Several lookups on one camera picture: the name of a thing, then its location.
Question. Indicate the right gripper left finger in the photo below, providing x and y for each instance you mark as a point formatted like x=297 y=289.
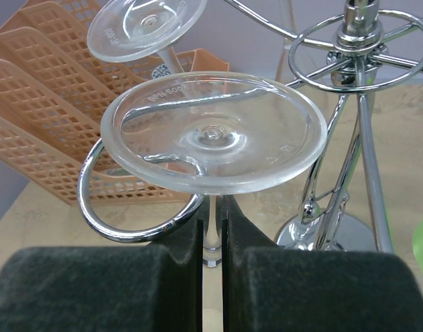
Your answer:
x=156 y=287

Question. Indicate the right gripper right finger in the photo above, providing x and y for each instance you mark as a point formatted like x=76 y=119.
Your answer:
x=269 y=288

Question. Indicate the clear wine glass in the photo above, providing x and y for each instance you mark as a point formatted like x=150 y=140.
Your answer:
x=125 y=31
x=213 y=133

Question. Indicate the orange plastic file organizer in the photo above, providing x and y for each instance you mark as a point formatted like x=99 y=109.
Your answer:
x=53 y=92

